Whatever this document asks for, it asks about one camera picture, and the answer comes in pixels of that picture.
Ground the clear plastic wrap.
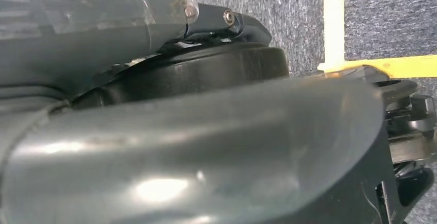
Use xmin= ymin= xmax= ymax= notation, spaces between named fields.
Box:
xmin=0 ymin=0 xmax=200 ymax=41

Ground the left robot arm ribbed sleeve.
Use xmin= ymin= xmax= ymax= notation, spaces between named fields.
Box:
xmin=0 ymin=84 xmax=71 ymax=116

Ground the grey robot body shell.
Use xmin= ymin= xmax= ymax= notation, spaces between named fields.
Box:
xmin=0 ymin=76 xmax=385 ymax=224

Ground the yellow floor tape outline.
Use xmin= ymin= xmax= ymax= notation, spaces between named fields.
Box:
xmin=317 ymin=0 xmax=437 ymax=79

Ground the black round robot joint ring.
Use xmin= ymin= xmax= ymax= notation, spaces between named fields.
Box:
xmin=71 ymin=41 xmax=291 ymax=110

